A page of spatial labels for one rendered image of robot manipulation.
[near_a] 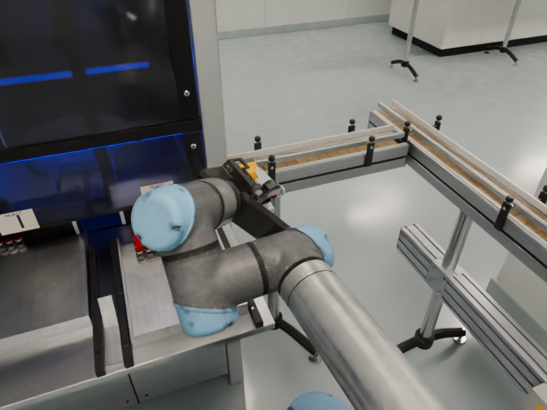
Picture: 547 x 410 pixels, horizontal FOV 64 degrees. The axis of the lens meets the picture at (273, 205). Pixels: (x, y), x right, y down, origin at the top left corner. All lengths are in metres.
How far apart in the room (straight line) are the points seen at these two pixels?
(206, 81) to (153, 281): 0.51
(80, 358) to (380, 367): 0.73
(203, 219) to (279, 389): 1.47
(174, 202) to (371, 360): 0.27
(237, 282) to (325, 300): 0.11
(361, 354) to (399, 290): 1.89
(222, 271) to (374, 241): 2.08
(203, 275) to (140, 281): 0.62
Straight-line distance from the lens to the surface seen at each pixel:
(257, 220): 0.69
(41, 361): 1.09
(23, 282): 1.27
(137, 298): 1.12
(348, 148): 1.55
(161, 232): 0.52
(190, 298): 0.55
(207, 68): 1.07
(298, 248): 0.57
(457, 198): 1.50
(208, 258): 0.55
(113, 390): 1.79
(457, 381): 2.11
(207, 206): 0.56
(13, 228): 1.24
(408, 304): 2.30
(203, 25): 1.04
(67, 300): 1.17
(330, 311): 0.50
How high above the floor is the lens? 1.69
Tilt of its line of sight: 37 degrees down
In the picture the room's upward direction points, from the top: straight up
